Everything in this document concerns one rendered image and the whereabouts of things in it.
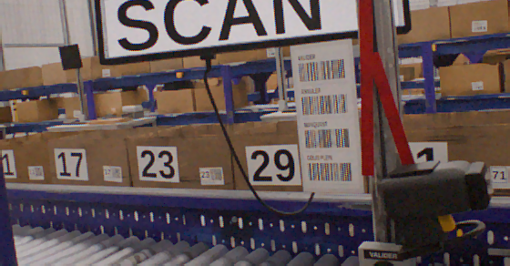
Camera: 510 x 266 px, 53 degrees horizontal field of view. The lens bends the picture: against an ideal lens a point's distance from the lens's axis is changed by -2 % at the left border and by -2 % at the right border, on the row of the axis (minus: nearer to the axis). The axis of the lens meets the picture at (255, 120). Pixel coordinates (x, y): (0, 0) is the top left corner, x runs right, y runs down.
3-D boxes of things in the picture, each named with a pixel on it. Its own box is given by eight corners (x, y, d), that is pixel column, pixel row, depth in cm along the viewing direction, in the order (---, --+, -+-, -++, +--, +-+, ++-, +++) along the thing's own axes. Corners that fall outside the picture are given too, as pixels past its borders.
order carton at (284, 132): (234, 192, 149) (228, 134, 147) (280, 171, 174) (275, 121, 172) (367, 197, 129) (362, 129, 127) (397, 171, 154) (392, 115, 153)
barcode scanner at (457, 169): (499, 260, 53) (480, 162, 53) (390, 265, 59) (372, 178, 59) (504, 239, 59) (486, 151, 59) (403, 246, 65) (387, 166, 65)
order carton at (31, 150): (-12, 184, 207) (-18, 142, 205) (46, 169, 232) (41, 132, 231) (52, 186, 188) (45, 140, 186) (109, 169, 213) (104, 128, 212)
